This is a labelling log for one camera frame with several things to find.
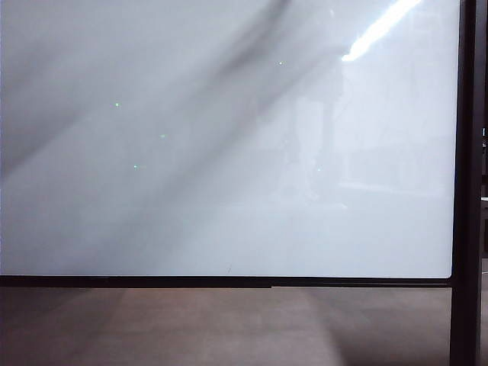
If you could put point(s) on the white glossy whiteboard panel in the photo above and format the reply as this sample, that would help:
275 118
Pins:
152 213

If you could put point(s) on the dark device with blue light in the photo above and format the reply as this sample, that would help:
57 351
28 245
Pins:
485 138

